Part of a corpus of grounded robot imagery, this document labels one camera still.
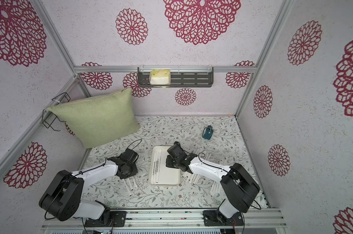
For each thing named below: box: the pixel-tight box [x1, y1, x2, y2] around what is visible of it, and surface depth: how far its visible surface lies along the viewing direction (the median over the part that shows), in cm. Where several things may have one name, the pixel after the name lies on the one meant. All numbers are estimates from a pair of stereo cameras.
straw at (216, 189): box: [210, 179, 224, 198], surface depth 85 cm
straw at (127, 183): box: [123, 177, 133, 197], surface depth 87 cm
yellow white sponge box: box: [149, 68, 172, 88], surface depth 92 cm
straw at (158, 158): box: [155, 149, 162, 184], surface depth 94 cm
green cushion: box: [46, 87, 141, 149], surface depth 83 cm
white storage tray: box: [148, 145, 180, 186], surface depth 91 cm
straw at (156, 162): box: [154, 150, 159, 184], surface depth 94 cm
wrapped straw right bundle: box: [179, 171, 215, 186], surface depth 89 cm
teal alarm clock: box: [202, 124, 214, 140], surface depth 105 cm
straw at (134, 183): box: [130, 175, 139, 190], surface depth 87 cm
